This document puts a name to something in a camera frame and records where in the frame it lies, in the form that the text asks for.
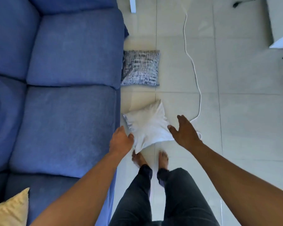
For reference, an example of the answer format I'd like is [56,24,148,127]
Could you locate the person's right hand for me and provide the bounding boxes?
[167,115,203,151]

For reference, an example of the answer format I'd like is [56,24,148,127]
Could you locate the person's left hand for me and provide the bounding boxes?
[109,126,134,156]

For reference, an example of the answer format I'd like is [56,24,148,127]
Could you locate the person's right forearm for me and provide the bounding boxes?
[191,140,283,226]

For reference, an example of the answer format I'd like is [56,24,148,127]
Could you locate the person's left forearm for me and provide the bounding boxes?
[30,150,126,226]

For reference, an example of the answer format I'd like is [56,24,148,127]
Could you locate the person's left foot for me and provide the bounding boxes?
[132,150,149,168]

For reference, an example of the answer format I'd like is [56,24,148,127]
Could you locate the person's foot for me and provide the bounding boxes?
[132,150,149,168]
[158,151,169,170]

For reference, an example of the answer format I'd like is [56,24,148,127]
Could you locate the person's right foot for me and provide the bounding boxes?
[158,151,169,170]

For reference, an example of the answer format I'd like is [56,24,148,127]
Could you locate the person's left leg dark trousers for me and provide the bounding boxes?
[109,164,154,226]

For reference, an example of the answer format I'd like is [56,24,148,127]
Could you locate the person's leg dark trousers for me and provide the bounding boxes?
[157,168,220,226]
[109,164,154,226]

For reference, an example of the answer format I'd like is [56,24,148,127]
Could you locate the blue sofa seat cushion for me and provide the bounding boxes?
[9,85,119,179]
[4,174,115,226]
[26,8,125,90]

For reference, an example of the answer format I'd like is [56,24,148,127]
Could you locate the black and white striped pillow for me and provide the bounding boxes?
[121,50,161,87]

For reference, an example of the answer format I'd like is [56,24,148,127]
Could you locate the person's right leg dark trousers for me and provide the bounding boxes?
[157,168,220,226]

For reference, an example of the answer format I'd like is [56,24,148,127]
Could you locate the blue sofa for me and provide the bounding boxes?
[0,0,130,226]

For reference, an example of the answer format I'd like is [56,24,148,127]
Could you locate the blue sofa back cushion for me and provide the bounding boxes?
[0,0,41,81]
[0,73,27,175]

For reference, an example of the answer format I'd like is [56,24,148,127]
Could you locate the beige pillow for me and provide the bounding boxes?
[0,187,30,226]

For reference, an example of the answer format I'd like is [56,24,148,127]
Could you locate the white cable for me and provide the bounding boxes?
[182,0,203,140]

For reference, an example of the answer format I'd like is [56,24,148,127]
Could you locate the black cable with plug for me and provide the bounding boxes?
[233,0,260,8]

